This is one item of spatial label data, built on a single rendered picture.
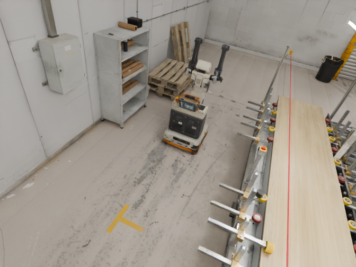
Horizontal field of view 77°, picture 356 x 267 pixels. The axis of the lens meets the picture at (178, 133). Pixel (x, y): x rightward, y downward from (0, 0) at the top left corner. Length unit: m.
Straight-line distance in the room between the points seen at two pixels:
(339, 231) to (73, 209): 2.79
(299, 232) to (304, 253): 0.17
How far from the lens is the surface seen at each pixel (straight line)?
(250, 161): 2.94
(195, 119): 3.42
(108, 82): 3.82
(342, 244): 2.47
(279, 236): 2.18
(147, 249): 2.81
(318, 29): 9.25
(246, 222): 1.89
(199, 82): 3.52
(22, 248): 3.07
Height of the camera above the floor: 2.58
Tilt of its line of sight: 39 degrees down
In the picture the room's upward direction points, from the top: 10 degrees clockwise
